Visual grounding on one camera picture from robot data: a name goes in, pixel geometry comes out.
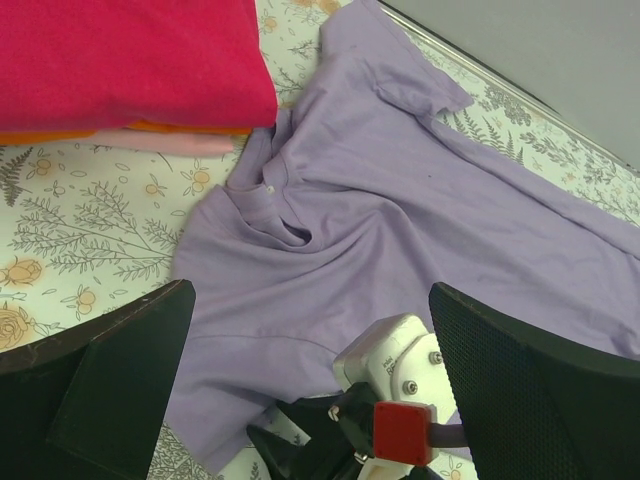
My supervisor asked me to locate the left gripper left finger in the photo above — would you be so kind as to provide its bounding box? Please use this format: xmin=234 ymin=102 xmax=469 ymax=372
xmin=1 ymin=280 xmax=195 ymax=479

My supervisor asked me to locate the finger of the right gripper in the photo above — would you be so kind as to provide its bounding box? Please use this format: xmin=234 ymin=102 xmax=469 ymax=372
xmin=246 ymin=396 xmax=350 ymax=480

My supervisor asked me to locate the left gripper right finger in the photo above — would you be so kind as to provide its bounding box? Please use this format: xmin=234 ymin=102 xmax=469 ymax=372
xmin=429 ymin=283 xmax=639 ymax=480

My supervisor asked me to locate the purple t shirt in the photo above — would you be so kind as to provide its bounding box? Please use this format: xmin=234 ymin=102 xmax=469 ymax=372
xmin=166 ymin=1 xmax=639 ymax=474

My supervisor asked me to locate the floral table mat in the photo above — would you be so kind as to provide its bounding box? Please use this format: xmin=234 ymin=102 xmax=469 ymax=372
xmin=1 ymin=1 xmax=639 ymax=479

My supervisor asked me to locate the orange folded t shirt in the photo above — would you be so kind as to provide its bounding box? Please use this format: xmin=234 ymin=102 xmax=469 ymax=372
xmin=1 ymin=121 xmax=253 ymax=145

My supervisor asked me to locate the pink folded t shirt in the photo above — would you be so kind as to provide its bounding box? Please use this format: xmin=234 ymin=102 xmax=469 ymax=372
xmin=82 ymin=129 xmax=233 ymax=157

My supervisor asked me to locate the red folded t shirt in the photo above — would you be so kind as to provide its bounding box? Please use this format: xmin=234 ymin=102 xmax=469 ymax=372
xmin=1 ymin=1 xmax=278 ymax=132

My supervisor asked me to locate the aluminium frame rail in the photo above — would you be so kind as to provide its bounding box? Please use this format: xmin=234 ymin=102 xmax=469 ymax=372
xmin=389 ymin=0 xmax=639 ymax=166

